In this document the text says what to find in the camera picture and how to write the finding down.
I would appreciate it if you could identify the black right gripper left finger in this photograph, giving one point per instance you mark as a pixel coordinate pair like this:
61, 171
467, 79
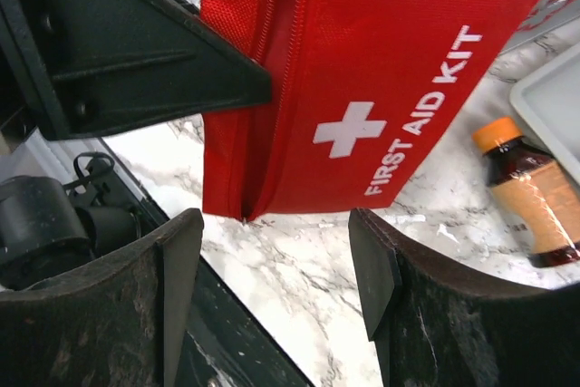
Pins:
117, 321

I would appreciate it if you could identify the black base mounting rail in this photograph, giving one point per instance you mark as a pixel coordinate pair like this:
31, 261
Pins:
225, 345

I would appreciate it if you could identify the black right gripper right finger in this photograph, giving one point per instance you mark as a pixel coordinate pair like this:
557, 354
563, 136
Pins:
437, 322

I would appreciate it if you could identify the brown bottle orange cap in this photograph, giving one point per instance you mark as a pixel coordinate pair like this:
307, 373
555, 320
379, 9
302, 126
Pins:
538, 203

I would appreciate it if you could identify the grey plastic divider tray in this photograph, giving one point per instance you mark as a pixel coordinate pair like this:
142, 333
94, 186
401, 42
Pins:
548, 102

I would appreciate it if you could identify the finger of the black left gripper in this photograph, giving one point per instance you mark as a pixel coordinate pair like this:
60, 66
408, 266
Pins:
75, 69

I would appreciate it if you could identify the red first aid kit pouch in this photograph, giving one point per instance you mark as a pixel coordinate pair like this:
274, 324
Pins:
362, 90

